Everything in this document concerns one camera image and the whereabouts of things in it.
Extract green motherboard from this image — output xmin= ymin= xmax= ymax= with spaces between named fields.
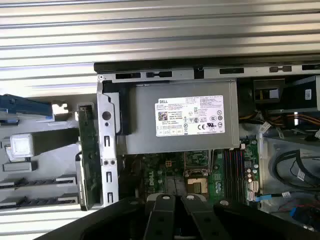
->
xmin=134 ymin=139 xmax=262 ymax=206

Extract CPU socket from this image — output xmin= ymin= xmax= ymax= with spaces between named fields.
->
xmin=186 ymin=176 xmax=209 ymax=195

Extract grey plastic parts rack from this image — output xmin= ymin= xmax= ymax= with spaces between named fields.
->
xmin=0 ymin=99 xmax=101 ymax=210

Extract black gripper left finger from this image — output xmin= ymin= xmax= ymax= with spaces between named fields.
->
xmin=34 ymin=193 xmax=176 ymax=240

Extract black open PC case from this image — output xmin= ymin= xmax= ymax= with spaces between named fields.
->
xmin=93 ymin=61 xmax=320 ymax=227

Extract hard disk in blue carrier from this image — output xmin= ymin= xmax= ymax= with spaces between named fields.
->
xmin=0 ymin=93 xmax=55 ymax=124

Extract thin orange wires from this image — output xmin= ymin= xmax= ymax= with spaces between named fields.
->
xmin=238 ymin=112 xmax=320 ymax=130

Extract metal socket cover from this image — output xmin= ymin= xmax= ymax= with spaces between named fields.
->
xmin=183 ymin=150 xmax=213 ymax=176

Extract silver CPU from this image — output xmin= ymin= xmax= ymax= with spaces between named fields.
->
xmin=9 ymin=133 xmax=34 ymax=158

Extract black RAM slot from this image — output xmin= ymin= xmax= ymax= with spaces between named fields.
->
xmin=228 ymin=149 xmax=235 ymax=201
xmin=238 ymin=149 xmax=245 ymax=203
xmin=223 ymin=149 xmax=230 ymax=201
xmin=233 ymin=149 xmax=240 ymax=202

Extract grey power supply unit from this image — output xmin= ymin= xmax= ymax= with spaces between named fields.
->
xmin=119 ymin=79 xmax=241 ymax=155

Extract green graphics card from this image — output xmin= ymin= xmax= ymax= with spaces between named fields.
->
xmin=76 ymin=104 xmax=104 ymax=211

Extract black looped cable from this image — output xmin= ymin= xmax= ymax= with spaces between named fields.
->
xmin=273 ymin=149 xmax=320 ymax=192

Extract light blue data cable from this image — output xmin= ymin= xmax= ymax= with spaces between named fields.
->
xmin=254 ymin=192 xmax=303 ymax=203

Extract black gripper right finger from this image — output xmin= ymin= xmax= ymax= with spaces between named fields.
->
xmin=180 ymin=193 xmax=320 ymax=240

